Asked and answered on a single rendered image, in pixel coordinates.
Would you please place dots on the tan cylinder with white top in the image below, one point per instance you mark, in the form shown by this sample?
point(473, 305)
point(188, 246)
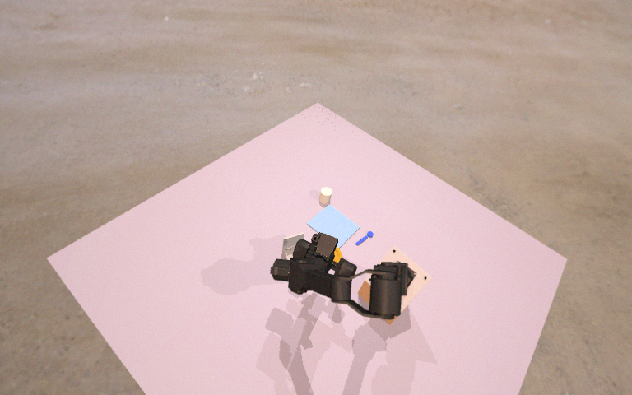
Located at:
point(325, 195)

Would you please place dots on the light blue square mat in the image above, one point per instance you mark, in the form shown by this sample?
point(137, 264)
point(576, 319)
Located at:
point(331, 222)

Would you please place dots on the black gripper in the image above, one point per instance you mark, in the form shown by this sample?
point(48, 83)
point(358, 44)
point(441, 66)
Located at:
point(304, 249)

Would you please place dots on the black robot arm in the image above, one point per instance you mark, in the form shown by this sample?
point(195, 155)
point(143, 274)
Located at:
point(389, 281)

